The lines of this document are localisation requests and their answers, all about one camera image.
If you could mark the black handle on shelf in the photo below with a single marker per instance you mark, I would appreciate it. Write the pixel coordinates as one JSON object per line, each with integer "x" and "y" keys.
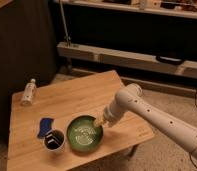
{"x": 169, "y": 61}

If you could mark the blue sponge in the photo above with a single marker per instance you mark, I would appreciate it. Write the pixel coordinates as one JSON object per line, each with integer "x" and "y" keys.
{"x": 44, "y": 127}

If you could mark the wooden shelf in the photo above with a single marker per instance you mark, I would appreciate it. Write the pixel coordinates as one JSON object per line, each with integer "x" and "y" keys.
{"x": 140, "y": 8}
{"x": 126, "y": 59}

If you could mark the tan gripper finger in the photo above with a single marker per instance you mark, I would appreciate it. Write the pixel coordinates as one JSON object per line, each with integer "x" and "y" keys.
{"x": 99, "y": 121}

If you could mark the wooden upper shelf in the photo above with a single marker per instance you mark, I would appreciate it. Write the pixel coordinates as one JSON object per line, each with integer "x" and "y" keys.
{"x": 140, "y": 8}

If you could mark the metal stand pole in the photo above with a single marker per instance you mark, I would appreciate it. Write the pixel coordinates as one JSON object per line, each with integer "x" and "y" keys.
{"x": 67, "y": 36}

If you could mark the wooden lower shelf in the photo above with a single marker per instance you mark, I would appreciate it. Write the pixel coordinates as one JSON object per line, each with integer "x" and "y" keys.
{"x": 126, "y": 59}

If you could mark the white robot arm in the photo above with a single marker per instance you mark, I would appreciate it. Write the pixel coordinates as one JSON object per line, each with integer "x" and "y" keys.
{"x": 129, "y": 98}

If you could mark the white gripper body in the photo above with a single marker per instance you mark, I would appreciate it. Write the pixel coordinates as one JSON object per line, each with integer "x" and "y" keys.
{"x": 113, "y": 113}

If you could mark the green ceramic bowl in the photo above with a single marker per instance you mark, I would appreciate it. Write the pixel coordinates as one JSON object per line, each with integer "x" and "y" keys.
{"x": 82, "y": 135}

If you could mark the clear plastic bottle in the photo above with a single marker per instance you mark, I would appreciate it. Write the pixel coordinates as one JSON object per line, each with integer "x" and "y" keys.
{"x": 29, "y": 93}

